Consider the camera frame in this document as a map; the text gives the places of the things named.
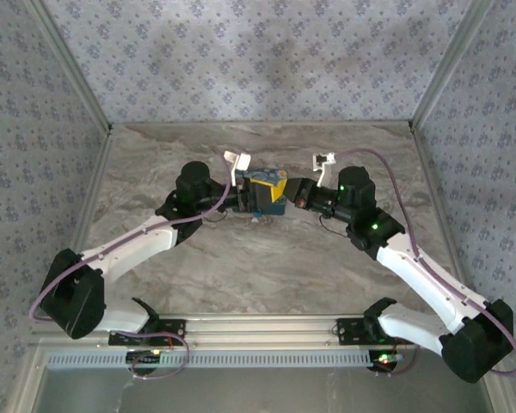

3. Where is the blue starry night print box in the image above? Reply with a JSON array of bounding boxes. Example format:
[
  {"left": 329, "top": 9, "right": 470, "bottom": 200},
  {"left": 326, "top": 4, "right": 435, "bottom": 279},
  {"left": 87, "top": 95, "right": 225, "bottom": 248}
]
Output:
[{"left": 235, "top": 168, "right": 290, "bottom": 217}]

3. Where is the right black controller board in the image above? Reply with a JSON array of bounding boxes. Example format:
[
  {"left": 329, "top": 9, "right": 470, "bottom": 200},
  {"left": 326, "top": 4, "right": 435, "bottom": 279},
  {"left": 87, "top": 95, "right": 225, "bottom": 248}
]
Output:
[{"left": 368, "top": 349, "right": 404, "bottom": 374}]

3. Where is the black controller board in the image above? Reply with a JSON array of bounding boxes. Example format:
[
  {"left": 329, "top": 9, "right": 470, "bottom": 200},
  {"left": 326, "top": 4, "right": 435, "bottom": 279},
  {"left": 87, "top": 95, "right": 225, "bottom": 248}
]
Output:
[
  {"left": 126, "top": 349, "right": 163, "bottom": 374},
  {"left": 368, "top": 349, "right": 404, "bottom": 374}
]

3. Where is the left black controller board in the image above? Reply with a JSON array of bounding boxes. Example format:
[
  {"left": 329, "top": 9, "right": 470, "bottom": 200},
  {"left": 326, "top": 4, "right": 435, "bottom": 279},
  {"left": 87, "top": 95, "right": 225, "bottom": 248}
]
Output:
[{"left": 126, "top": 349, "right": 163, "bottom": 374}]

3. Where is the right thin black gripper wire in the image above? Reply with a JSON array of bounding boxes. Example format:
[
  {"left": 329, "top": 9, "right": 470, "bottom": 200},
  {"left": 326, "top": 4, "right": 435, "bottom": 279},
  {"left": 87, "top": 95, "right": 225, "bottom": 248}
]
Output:
[{"left": 318, "top": 213, "right": 350, "bottom": 238}]

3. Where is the thin black gripper wire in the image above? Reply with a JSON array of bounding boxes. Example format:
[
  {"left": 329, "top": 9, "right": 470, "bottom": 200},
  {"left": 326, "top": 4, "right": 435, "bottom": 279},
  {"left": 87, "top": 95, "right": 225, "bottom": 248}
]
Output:
[
  {"left": 203, "top": 209, "right": 230, "bottom": 225},
  {"left": 318, "top": 213, "right": 350, "bottom": 238}
]

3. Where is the left thin black gripper wire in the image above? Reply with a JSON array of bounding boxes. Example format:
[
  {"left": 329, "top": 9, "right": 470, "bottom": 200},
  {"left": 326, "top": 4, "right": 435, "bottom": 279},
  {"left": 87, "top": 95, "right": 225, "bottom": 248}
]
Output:
[{"left": 203, "top": 209, "right": 230, "bottom": 225}]

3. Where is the aluminium side frame bar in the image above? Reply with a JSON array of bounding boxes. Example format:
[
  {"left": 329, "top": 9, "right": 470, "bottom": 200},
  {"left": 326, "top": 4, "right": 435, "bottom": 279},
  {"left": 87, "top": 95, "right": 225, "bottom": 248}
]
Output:
[
  {"left": 411, "top": 125, "right": 468, "bottom": 298},
  {"left": 71, "top": 128, "right": 114, "bottom": 255}
]

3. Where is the aluminium mounting rail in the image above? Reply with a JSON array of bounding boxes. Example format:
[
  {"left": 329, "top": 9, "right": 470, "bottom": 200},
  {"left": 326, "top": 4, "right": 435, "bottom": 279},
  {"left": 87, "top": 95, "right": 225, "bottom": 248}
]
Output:
[{"left": 29, "top": 313, "right": 418, "bottom": 350}]

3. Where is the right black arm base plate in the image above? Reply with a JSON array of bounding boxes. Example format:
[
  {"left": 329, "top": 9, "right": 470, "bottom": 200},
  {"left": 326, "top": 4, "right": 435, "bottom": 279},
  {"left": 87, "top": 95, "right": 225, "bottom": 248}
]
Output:
[{"left": 335, "top": 317, "right": 415, "bottom": 348}]

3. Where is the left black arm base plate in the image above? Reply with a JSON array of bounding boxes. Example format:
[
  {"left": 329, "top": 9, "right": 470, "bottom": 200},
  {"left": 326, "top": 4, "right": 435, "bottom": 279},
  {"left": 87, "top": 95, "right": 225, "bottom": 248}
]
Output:
[{"left": 107, "top": 317, "right": 187, "bottom": 348}]

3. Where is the aluminium corner frame post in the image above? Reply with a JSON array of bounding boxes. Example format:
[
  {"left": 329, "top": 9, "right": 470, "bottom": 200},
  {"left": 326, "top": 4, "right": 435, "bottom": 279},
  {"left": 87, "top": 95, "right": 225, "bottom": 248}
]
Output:
[
  {"left": 25, "top": 0, "right": 114, "bottom": 133},
  {"left": 408, "top": 0, "right": 496, "bottom": 129}
]

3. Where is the grey slotted cable duct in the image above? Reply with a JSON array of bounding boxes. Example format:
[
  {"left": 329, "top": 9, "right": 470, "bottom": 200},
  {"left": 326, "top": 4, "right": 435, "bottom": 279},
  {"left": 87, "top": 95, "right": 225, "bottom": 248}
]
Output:
[{"left": 46, "top": 349, "right": 372, "bottom": 370}]

